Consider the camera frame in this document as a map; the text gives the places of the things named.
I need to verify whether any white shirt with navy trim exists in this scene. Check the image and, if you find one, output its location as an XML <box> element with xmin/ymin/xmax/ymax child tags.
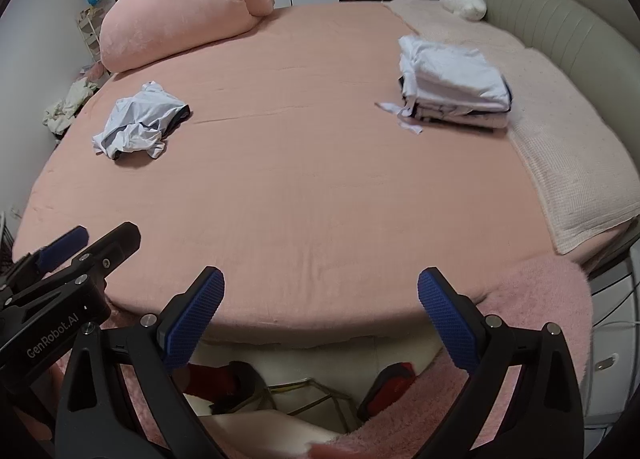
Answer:
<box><xmin>92</xmin><ymin>82</ymin><xmax>193</xmax><ymax>161</ymax></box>

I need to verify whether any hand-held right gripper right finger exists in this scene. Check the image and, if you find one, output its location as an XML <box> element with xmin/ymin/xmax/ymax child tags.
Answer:
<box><xmin>417</xmin><ymin>267</ymin><xmax>586</xmax><ymax>459</ymax></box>

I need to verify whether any white rolled cloth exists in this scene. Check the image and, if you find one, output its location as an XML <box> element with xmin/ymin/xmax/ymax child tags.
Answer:
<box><xmin>439</xmin><ymin>0</ymin><xmax>487</xmax><ymax>21</ymax></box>

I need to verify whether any pink round bed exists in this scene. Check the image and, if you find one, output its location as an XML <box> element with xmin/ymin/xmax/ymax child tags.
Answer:
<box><xmin>10</xmin><ymin>2</ymin><xmax>636</xmax><ymax>345</ymax></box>

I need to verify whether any grey-green sofa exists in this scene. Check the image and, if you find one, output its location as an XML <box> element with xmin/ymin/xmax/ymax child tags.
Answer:
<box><xmin>442</xmin><ymin>0</ymin><xmax>640</xmax><ymax>150</ymax></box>

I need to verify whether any gold wire basket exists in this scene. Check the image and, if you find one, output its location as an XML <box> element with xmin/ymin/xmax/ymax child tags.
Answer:
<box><xmin>240</xmin><ymin>378</ymin><xmax>362</xmax><ymax>435</ymax></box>

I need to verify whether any pink fluffy rug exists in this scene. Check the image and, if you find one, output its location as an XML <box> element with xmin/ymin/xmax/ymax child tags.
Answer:
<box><xmin>50</xmin><ymin>254</ymin><xmax>596</xmax><ymax>459</ymax></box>

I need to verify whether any red black slipper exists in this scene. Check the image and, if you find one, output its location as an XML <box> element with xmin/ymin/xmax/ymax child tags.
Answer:
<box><xmin>357</xmin><ymin>361</ymin><xmax>418</xmax><ymax>422</ymax></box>

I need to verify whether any pile of clothes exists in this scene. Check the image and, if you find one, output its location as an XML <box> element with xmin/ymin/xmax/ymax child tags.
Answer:
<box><xmin>42</xmin><ymin>78</ymin><xmax>101</xmax><ymax>136</ymax></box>

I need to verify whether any white nightstand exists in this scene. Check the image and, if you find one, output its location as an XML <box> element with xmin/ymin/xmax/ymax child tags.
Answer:
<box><xmin>582</xmin><ymin>259</ymin><xmax>640</xmax><ymax>427</ymax></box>

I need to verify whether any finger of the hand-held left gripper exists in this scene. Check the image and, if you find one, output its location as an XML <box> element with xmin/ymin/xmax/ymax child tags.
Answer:
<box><xmin>0</xmin><ymin>226</ymin><xmax>90</xmax><ymax>292</ymax></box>
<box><xmin>0</xmin><ymin>222</ymin><xmax>141</xmax><ymax>300</ymax></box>

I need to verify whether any white shelf rack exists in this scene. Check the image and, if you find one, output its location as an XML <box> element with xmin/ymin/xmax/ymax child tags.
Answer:
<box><xmin>75</xmin><ymin>6</ymin><xmax>108</xmax><ymax>62</ymax></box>

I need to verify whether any cream waffle blanket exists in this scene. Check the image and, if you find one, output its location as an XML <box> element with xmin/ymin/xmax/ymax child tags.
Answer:
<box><xmin>382</xmin><ymin>0</ymin><xmax>640</xmax><ymax>255</ymax></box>

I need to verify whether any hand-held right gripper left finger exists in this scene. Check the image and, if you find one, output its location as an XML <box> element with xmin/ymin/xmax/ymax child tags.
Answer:
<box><xmin>54</xmin><ymin>266</ymin><xmax>226</xmax><ymax>459</ymax></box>

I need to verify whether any pink pillow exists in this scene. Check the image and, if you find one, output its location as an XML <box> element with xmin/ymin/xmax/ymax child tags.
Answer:
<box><xmin>100</xmin><ymin>0</ymin><xmax>277</xmax><ymax>74</ymax></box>

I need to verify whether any stack of folded clothes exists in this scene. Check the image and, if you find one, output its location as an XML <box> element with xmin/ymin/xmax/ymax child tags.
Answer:
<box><xmin>376</xmin><ymin>34</ymin><xmax>513</xmax><ymax>136</ymax></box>

